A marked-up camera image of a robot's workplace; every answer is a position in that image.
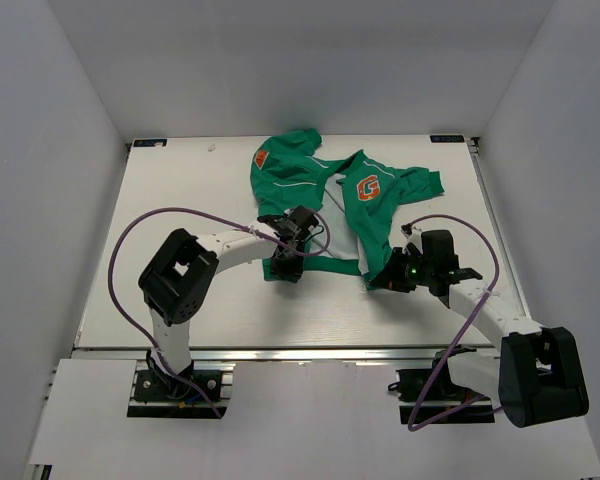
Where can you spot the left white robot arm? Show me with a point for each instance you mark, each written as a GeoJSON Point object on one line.
{"type": "Point", "coordinates": [177, 279]}

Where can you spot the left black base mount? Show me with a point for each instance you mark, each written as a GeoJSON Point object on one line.
{"type": "Point", "coordinates": [151, 398]}

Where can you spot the left blue table label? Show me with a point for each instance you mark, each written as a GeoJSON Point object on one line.
{"type": "Point", "coordinates": [149, 143]}

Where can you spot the green jacket with white lining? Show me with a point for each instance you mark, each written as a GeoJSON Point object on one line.
{"type": "Point", "coordinates": [356, 197]}

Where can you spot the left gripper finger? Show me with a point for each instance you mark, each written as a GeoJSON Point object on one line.
{"type": "Point", "coordinates": [297, 263]}
{"type": "Point", "coordinates": [281, 269]}

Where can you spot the right blue table label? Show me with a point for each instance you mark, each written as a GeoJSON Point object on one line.
{"type": "Point", "coordinates": [446, 138]}

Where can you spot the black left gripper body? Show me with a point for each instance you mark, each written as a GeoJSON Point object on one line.
{"type": "Point", "coordinates": [298, 243]}

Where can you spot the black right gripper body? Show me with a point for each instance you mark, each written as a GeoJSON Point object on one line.
{"type": "Point", "coordinates": [413, 270]}

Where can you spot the aluminium table front rail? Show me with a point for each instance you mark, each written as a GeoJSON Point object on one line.
{"type": "Point", "coordinates": [271, 354]}

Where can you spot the blue table label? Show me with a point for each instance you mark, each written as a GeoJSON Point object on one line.
{"type": "Point", "coordinates": [149, 143]}
{"type": "Point", "coordinates": [446, 138]}

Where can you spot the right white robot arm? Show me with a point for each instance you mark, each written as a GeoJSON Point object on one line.
{"type": "Point", "coordinates": [531, 372]}

